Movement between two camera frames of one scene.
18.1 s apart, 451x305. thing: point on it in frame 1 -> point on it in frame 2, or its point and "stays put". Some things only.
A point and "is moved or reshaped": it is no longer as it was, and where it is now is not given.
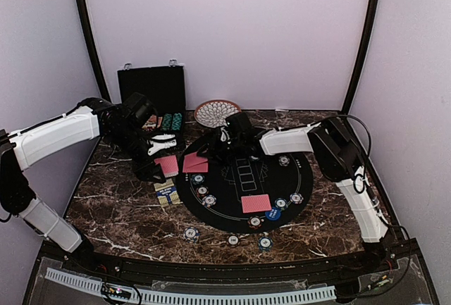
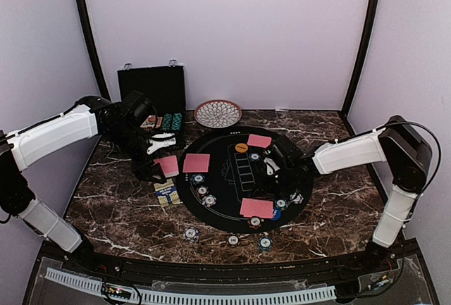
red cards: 256,203 is moved or reshaped
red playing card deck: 169,164 stays put
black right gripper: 215,152 -> 282,194
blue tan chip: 208,201 stays put
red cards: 194,163 stays put
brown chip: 255,222 stays put
